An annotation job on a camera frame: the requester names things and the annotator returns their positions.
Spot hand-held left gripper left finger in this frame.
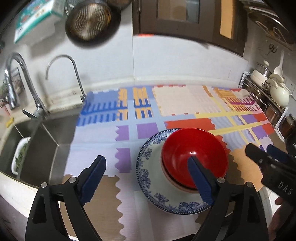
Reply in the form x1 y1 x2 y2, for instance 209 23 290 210
25 155 107 241

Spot wooden cutting board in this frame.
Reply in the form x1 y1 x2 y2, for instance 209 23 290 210
247 5 296 44

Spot glass jar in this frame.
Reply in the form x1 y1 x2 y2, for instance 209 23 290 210
279 113 296 141

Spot blue floral rim plate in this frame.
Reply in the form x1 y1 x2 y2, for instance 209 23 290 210
136 129 229 215

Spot small copper pot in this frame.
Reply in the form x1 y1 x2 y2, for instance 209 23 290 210
106 0 133 11

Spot white cooking pot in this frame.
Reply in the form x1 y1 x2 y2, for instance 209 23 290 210
250 70 269 90

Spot cream kettle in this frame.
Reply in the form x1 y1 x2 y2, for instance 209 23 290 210
266 74 290 107

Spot paper towel pack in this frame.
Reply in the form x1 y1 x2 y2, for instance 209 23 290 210
13 0 66 44

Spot white ladle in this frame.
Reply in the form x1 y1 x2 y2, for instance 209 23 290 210
273 50 285 77

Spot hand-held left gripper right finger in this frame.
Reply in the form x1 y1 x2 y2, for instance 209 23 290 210
187 156 271 241

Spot slim gooseneck faucet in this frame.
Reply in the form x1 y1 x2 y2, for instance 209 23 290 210
46 55 87 103

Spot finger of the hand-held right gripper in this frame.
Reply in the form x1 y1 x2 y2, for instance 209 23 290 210
245 143 274 172
266 144 292 165

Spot black wire basket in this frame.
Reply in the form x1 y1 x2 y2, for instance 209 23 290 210
0 67 26 108

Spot pink bowl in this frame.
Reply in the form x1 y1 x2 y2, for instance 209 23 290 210
161 160 228 194

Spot steel sink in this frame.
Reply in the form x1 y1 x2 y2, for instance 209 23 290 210
0 113 80 186

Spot colourful patterned mat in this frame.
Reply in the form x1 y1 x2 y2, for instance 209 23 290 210
63 85 275 239

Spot white plastic basket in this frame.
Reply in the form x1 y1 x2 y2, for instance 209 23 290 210
11 137 31 175

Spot person's right hand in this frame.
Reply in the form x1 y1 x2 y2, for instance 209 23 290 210
268 197 293 239

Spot red bowl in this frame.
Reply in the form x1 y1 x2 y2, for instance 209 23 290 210
161 127 229 189

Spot black frying pan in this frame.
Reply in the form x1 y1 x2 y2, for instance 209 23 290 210
65 0 122 49

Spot metal shelf rack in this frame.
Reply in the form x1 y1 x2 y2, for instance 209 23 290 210
240 72 289 132

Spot dark brown window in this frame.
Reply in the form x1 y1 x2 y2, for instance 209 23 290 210
132 0 249 57

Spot steel pot with lid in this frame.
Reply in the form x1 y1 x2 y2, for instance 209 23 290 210
255 61 272 78

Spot green vegetables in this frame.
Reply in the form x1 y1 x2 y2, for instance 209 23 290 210
15 144 29 172

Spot wall socket panel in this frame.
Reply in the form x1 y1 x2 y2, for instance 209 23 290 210
283 75 296 95

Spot tall chrome faucet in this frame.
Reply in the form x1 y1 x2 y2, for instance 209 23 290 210
5 53 50 120

